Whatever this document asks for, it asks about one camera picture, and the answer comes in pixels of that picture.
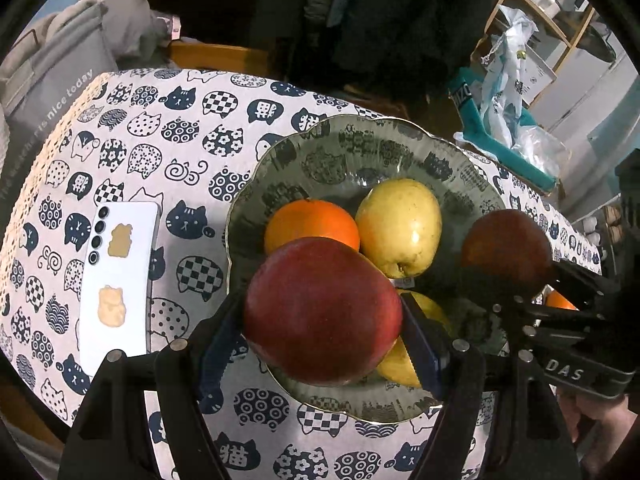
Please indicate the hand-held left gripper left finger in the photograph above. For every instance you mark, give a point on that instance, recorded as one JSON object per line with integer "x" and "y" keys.
{"x": 220, "y": 352}

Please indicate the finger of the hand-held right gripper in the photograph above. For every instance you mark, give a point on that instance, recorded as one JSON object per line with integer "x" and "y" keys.
{"x": 500, "y": 305}
{"x": 582, "y": 280}

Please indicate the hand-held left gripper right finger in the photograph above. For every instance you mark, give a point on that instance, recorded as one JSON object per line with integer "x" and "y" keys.
{"x": 421, "y": 357}

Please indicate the yellow apple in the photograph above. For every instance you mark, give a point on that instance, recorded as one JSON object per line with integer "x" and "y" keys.
{"x": 400, "y": 225}
{"x": 395, "y": 366}

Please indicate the dark red apple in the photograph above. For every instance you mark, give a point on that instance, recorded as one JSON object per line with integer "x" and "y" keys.
{"x": 505, "y": 250}

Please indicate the large red apple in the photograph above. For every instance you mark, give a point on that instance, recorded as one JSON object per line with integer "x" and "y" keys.
{"x": 320, "y": 310}

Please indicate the orange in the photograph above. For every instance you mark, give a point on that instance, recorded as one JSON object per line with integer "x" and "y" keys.
{"x": 560, "y": 302}
{"x": 310, "y": 225}

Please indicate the ribbed glass plate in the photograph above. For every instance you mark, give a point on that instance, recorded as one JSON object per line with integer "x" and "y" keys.
{"x": 310, "y": 160}

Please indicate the person's right hand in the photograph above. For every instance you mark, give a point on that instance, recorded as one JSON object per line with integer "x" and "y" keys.
{"x": 607, "y": 430}

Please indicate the white phone with cat stickers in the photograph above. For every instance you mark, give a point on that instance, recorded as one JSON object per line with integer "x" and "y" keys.
{"x": 125, "y": 280}

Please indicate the white cabinet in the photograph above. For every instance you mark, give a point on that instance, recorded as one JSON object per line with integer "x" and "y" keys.
{"x": 590, "y": 120}

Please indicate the teal cardboard box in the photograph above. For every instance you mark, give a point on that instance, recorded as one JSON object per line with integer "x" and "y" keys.
{"x": 475, "y": 120}

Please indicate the cat print tablecloth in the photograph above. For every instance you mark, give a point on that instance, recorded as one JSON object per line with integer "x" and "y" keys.
{"x": 125, "y": 125}

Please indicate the wooden shelf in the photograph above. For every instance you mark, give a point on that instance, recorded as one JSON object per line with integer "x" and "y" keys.
{"x": 545, "y": 25}

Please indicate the wooden chair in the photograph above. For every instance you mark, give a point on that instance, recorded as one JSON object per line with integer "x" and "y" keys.
{"x": 215, "y": 55}

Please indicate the dark jacket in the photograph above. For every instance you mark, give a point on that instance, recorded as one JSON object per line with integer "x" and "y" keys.
{"x": 390, "y": 20}

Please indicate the grey fabric bag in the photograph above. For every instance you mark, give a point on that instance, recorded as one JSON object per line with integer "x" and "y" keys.
{"x": 50, "y": 60}

